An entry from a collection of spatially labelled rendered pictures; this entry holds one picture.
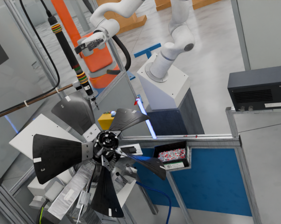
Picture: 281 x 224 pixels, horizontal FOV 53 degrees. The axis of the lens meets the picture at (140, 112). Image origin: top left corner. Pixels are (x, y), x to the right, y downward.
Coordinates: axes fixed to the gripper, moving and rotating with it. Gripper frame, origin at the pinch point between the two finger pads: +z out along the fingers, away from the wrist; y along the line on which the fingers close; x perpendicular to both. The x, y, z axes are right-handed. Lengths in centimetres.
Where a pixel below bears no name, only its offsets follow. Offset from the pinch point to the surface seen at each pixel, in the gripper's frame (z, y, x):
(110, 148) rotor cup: 22, -7, -45
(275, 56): -170, -64, -98
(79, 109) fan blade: 9.8, 12.9, -27.9
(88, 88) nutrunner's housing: 10.9, -1.6, -16.3
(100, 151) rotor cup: 25, -3, -44
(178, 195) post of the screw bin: -7, -12, -112
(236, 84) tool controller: -21, -62, -41
